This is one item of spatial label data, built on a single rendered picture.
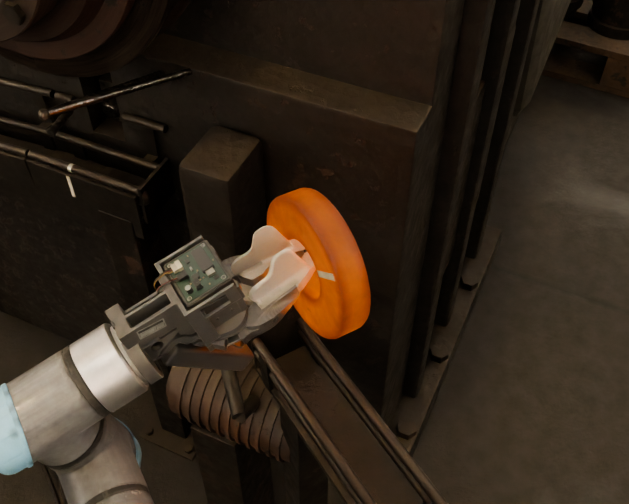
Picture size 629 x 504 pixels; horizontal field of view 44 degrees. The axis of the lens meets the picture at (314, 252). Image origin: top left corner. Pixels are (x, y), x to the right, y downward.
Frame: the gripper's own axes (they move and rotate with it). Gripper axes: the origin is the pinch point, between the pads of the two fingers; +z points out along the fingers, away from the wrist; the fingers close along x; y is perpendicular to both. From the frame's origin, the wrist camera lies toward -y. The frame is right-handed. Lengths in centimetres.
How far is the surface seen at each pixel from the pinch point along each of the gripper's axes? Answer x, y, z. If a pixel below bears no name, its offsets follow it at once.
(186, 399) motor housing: 14.4, -33.7, -21.9
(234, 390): 8.7, -29.2, -15.2
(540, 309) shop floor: 26, -105, 52
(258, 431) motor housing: 4.8, -35.5, -15.6
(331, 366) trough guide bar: -1.2, -20.1, -3.5
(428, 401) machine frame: 16, -88, 14
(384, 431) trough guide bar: -12.1, -18.8, -3.0
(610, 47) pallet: 84, -111, 128
